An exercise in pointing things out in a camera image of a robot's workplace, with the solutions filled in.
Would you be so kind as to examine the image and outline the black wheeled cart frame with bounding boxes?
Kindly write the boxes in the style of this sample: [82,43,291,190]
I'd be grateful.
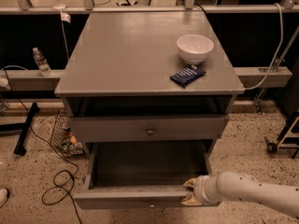
[264,111,299,159]

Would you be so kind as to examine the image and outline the wire basket with items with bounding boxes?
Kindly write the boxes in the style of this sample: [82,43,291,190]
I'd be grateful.
[50,114,84,158]

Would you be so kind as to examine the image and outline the clear plastic water bottle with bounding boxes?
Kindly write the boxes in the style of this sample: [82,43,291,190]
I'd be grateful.
[33,48,51,77]

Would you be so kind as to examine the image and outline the grey top drawer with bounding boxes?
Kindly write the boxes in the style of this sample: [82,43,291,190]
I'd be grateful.
[69,115,228,143]

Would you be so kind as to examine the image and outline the dark blue snack packet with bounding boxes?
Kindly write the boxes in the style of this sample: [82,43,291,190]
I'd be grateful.
[170,64,206,88]

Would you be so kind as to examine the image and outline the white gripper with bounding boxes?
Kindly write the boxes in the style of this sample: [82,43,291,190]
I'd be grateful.
[181,175,220,206]

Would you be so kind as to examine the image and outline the white cable at right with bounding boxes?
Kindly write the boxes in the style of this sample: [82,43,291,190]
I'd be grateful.
[243,2,284,91]

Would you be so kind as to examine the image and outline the black bar on floor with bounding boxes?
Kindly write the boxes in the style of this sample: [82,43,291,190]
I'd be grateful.
[14,103,39,156]

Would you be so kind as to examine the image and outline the grey wooden drawer cabinet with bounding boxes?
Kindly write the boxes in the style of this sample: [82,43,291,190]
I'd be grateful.
[54,10,246,161]

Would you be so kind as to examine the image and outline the black cable on floor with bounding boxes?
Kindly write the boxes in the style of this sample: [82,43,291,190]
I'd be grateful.
[0,65,83,224]

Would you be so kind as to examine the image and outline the white ceramic bowl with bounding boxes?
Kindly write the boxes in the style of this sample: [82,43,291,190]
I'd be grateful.
[177,35,214,64]

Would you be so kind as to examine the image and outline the grey drawer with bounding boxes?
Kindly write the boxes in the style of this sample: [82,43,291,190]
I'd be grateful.
[69,115,228,143]
[74,140,210,209]

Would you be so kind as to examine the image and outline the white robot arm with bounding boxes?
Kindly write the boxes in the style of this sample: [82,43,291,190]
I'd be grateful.
[181,171,299,219]

